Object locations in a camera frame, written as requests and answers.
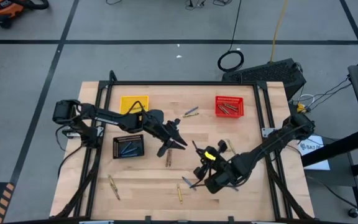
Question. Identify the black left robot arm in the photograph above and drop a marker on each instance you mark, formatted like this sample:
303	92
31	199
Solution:
104	116

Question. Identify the yellow power plug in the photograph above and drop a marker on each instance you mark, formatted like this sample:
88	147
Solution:
301	108

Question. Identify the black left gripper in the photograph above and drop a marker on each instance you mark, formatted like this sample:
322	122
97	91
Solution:
163	132

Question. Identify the black desk support bar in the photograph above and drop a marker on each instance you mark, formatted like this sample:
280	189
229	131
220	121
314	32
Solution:
337	147

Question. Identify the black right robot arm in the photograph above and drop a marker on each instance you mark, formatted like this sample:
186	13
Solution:
259	152

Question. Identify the yellow plastic basket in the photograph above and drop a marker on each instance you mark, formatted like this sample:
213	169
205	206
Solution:
126	104

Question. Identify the red plastic basket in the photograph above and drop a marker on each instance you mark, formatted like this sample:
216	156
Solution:
240	113

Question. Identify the black caster wheel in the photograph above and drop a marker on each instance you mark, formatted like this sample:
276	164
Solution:
353	213

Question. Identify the white paper label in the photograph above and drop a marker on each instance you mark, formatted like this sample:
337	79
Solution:
314	143

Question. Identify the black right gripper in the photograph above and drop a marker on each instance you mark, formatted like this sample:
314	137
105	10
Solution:
219	180

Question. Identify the black plastic basket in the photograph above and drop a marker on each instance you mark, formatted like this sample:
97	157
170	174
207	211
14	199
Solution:
137	141

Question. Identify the black computer tower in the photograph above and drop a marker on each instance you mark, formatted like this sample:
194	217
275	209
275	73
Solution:
266	74

